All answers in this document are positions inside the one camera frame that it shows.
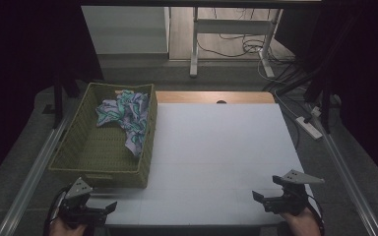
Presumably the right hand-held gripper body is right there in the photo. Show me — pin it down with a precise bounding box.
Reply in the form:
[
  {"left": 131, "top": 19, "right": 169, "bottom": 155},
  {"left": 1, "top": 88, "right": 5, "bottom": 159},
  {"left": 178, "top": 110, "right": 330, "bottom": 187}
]
[{"left": 263, "top": 168, "right": 326, "bottom": 217}]

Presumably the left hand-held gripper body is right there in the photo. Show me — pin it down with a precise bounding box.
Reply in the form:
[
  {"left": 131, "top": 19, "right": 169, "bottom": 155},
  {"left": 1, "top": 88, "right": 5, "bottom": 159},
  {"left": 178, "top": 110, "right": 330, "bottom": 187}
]
[{"left": 58, "top": 176, "right": 108, "bottom": 228}]

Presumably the green woven basket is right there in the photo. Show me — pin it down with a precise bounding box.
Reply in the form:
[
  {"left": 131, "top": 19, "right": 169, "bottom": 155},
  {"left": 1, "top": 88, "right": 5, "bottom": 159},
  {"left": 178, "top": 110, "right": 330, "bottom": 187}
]
[{"left": 47, "top": 82, "right": 158, "bottom": 189}]

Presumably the purple and teal patterned cloth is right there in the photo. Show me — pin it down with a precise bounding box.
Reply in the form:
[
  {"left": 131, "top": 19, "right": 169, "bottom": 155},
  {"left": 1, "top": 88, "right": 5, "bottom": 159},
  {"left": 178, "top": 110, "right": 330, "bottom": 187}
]
[{"left": 94, "top": 89, "right": 151, "bottom": 157}]

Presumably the person's left hand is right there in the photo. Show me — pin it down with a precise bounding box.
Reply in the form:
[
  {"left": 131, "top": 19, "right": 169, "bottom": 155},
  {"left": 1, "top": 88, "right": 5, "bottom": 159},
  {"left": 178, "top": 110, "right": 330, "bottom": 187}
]
[{"left": 48, "top": 215, "right": 92, "bottom": 236}]

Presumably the person's right hand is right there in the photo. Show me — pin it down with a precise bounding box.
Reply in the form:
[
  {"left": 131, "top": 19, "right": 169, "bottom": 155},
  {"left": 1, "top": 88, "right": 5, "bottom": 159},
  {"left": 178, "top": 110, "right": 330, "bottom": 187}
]
[{"left": 279, "top": 206, "right": 320, "bottom": 236}]

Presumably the white power strip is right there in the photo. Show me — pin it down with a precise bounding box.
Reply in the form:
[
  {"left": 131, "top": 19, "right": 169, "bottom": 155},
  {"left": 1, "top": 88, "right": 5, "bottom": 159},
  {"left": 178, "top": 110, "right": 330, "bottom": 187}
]
[{"left": 295, "top": 115, "right": 324, "bottom": 141}]

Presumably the white table cover sheet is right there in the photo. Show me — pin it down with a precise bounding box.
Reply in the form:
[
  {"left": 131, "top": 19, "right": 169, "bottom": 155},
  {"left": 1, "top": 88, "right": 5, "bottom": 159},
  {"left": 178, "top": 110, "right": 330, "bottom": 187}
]
[{"left": 86, "top": 102, "right": 319, "bottom": 228}]

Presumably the black metal stand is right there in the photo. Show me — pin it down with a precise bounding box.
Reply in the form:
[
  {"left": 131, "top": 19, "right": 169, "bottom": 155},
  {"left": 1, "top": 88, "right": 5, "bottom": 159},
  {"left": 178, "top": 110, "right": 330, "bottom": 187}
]
[
  {"left": 40, "top": 73, "right": 82, "bottom": 130},
  {"left": 303, "top": 75, "right": 334, "bottom": 135}
]

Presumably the dark curtain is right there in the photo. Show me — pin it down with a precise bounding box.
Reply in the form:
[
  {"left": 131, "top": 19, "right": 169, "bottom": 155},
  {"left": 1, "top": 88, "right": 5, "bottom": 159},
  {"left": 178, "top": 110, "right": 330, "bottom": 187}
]
[
  {"left": 275, "top": 0, "right": 378, "bottom": 193},
  {"left": 0, "top": 0, "right": 104, "bottom": 193}
]

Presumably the white cabinet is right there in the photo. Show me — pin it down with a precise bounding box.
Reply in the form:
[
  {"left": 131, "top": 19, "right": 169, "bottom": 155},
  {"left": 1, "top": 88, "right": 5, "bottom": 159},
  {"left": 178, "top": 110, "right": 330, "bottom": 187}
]
[{"left": 81, "top": 5, "right": 172, "bottom": 56}]

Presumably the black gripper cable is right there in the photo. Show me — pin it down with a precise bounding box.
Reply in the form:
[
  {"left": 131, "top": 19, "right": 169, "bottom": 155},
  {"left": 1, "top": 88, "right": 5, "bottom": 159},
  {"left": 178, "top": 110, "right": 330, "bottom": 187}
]
[
  {"left": 303, "top": 193, "right": 327, "bottom": 236},
  {"left": 42, "top": 184, "right": 73, "bottom": 236}
]

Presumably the silver metal rail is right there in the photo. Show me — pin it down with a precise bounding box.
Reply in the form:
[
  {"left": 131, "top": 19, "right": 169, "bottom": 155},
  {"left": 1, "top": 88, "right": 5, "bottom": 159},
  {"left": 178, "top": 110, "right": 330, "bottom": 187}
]
[
  {"left": 0, "top": 107, "right": 77, "bottom": 236},
  {"left": 308, "top": 107, "right": 377, "bottom": 236}
]

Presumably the tangle of black floor cables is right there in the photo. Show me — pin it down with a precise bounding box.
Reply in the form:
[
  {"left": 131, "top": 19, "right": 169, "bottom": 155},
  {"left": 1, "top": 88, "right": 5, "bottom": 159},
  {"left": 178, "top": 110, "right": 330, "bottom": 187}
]
[{"left": 197, "top": 7, "right": 313, "bottom": 99}]

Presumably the white desk frame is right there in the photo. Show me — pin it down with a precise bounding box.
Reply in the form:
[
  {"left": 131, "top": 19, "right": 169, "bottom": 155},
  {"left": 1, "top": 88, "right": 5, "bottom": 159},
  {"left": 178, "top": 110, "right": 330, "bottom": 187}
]
[{"left": 189, "top": 6, "right": 284, "bottom": 80}]

